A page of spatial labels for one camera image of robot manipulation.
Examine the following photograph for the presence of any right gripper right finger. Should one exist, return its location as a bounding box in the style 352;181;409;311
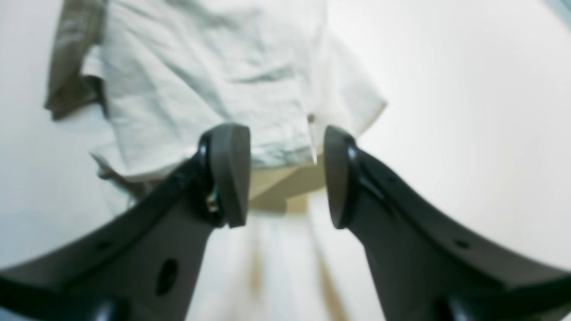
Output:
324;126;571;321

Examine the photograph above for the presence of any beige t-shirt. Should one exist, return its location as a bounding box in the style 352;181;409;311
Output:
45;0;388;214

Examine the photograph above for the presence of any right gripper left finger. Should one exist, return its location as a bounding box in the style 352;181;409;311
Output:
1;123;251;321

